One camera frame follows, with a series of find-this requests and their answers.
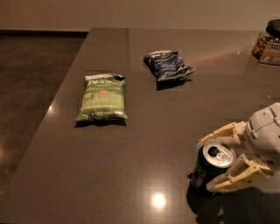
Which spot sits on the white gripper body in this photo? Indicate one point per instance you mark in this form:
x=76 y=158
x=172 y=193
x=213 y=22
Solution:
x=264 y=134

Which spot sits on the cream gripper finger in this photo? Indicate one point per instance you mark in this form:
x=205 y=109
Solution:
x=243 y=173
x=230 y=134

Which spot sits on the blue pepsi can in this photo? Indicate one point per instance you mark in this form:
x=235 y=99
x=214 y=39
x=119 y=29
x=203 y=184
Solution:
x=214 y=158

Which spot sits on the clear snack jar black lid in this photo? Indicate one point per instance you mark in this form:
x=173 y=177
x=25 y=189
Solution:
x=267 y=46

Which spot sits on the blue chips bag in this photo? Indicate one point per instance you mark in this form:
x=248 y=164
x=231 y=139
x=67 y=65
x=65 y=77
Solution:
x=167 y=65

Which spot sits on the green jalapeno chips bag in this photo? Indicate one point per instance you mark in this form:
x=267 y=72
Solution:
x=103 y=99

